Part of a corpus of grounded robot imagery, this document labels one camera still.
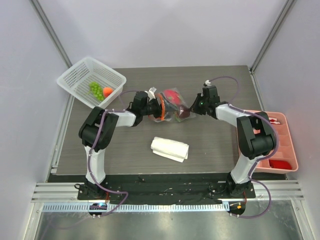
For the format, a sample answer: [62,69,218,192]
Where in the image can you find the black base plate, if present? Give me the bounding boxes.
[74,173,256,206]

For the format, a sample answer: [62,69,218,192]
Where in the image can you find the dark purple fake fruit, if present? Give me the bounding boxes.
[177,105,191,119]

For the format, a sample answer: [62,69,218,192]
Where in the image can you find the orange fake fruit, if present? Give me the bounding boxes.
[102,87,114,98]

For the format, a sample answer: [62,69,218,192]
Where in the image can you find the green fake grapes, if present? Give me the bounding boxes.
[89,81,105,102]

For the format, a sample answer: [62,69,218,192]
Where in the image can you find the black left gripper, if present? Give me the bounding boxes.
[141,93,178,122]

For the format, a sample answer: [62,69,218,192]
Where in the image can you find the white slotted cable duct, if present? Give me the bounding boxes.
[42,201,230,213]

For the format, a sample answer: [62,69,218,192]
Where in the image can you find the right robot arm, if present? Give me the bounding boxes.
[190,85,278,198]

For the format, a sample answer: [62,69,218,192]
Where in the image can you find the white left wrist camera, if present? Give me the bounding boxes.
[146,87,157,100]

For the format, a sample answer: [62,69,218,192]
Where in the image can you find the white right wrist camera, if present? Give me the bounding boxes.
[203,80,211,87]

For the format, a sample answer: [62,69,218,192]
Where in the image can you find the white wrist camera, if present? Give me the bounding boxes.
[146,87,157,100]
[203,80,211,87]

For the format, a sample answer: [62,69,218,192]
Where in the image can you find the white perforated plastic basket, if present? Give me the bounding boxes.
[56,56,127,109]

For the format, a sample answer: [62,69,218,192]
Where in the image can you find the red white item in tray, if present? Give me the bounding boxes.
[268,117,281,125]

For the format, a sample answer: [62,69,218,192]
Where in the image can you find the red fake dragon fruit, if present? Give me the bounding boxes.
[163,89,183,106]

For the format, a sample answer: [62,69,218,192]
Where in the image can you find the pink compartment tray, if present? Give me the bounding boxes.
[244,111,300,175]

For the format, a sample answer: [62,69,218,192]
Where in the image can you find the clear zip top bag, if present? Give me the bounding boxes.
[148,88,196,123]

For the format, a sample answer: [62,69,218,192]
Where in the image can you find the folded white cloth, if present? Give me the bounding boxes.
[150,137,189,163]

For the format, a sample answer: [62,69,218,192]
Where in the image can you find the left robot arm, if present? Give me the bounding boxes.
[78,89,195,200]

